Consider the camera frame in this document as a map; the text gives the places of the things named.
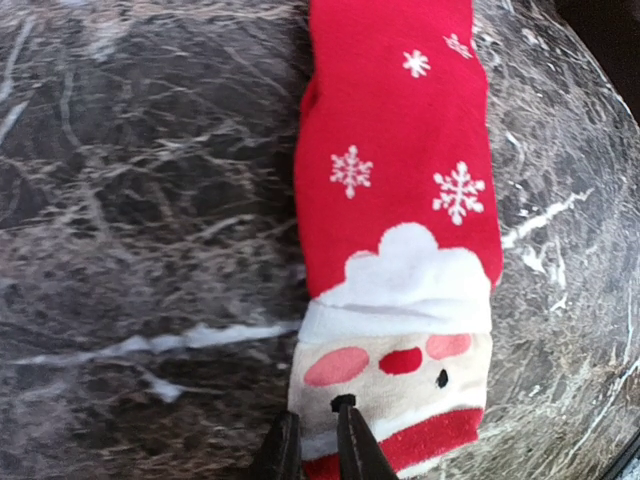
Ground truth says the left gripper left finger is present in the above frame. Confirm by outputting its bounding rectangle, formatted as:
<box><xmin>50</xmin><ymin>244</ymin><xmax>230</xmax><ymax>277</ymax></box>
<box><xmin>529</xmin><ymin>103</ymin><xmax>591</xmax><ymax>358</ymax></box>
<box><xmin>249</xmin><ymin>411</ymin><xmax>301</xmax><ymax>480</ymax></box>

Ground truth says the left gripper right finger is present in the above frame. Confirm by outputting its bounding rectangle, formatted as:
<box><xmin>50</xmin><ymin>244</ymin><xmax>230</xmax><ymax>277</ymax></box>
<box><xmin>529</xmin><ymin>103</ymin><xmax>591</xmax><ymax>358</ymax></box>
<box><xmin>337</xmin><ymin>404</ymin><xmax>398</xmax><ymax>480</ymax></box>

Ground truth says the red Santa Christmas sock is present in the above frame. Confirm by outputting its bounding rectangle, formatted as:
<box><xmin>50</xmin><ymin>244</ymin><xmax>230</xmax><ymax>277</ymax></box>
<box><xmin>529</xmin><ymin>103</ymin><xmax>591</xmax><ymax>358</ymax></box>
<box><xmin>288</xmin><ymin>0</ymin><xmax>503</xmax><ymax>479</ymax></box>

